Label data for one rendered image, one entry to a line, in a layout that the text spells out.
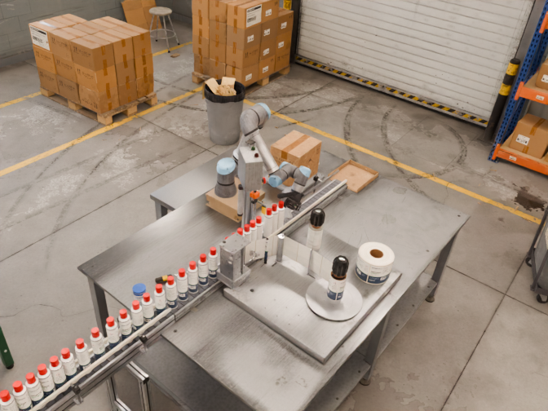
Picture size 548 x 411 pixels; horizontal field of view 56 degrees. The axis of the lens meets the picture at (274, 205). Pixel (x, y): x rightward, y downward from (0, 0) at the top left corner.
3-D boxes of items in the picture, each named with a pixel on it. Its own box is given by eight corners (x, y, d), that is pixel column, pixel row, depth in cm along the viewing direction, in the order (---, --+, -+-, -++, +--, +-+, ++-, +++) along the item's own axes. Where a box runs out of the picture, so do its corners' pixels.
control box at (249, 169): (244, 192, 286) (245, 162, 274) (237, 174, 298) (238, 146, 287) (262, 190, 288) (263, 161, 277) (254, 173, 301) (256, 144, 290)
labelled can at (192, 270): (193, 295, 276) (192, 267, 264) (186, 290, 279) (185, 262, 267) (200, 290, 280) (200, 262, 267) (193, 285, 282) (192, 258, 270)
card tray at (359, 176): (357, 192, 372) (358, 188, 370) (327, 178, 384) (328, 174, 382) (377, 176, 392) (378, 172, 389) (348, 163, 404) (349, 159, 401)
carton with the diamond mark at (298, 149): (295, 190, 366) (298, 157, 350) (267, 178, 377) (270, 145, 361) (317, 172, 387) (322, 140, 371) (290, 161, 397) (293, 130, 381)
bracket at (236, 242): (234, 254, 266) (234, 254, 266) (218, 245, 271) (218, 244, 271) (251, 242, 275) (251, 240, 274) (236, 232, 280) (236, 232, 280)
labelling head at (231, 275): (233, 289, 281) (234, 254, 266) (216, 278, 287) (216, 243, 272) (250, 276, 290) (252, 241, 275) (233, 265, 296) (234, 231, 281)
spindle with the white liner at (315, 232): (314, 257, 307) (320, 217, 289) (302, 249, 311) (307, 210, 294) (323, 249, 313) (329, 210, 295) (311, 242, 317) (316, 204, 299)
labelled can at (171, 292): (172, 311, 267) (170, 283, 254) (165, 306, 269) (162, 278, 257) (179, 306, 270) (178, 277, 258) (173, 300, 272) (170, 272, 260)
